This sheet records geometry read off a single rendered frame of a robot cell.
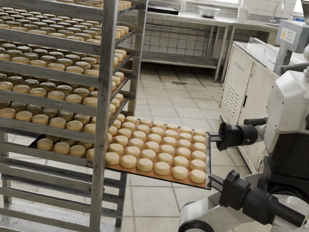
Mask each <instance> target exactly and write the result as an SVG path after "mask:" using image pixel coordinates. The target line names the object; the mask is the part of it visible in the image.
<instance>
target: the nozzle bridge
mask: <svg viewBox="0 0 309 232"><path fill-rule="evenodd" d="M275 43H277V44H279V45H280V48H279V52H278V55H277V59H276V62H275V66H274V69H273V71H274V72H275V73H276V74H277V75H280V74H279V66H281V65H283V66H286V65H289V63H290V59H291V56H292V52H294V53H299V54H303V52H304V50H305V48H306V46H307V45H308V44H309V24H306V23H304V22H298V21H291V20H284V19H281V21H280V25H279V28H278V32H277V35H276V39H275Z"/></svg>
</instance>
